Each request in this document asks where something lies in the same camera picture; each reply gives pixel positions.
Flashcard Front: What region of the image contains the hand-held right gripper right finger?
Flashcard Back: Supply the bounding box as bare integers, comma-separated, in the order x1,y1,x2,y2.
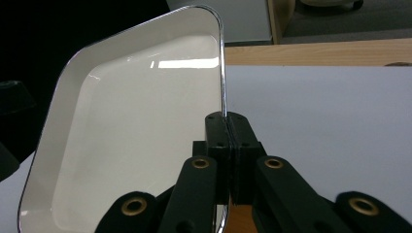
227,112,267,207

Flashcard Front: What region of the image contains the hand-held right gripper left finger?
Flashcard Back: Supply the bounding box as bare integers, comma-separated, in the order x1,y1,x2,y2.
192,111,231,205

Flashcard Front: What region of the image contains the white square plate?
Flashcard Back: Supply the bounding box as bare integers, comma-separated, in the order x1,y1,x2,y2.
17,4,229,233

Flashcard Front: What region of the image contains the white table cover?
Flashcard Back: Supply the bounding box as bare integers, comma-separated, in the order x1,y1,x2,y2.
0,65,412,233

